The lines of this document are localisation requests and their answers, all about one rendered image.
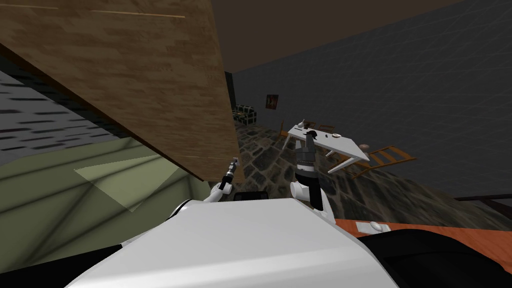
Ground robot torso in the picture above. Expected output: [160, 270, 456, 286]
[65, 191, 402, 288]

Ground orange wooden table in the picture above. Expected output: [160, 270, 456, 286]
[333, 218, 512, 266]

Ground dark sofa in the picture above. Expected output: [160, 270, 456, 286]
[233, 104, 258, 126]

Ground white dining table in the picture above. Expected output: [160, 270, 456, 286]
[281, 118, 371, 175]

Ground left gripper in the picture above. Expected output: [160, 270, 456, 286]
[225, 157, 240, 180]

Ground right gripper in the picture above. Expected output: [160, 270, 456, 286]
[304, 129, 319, 151]

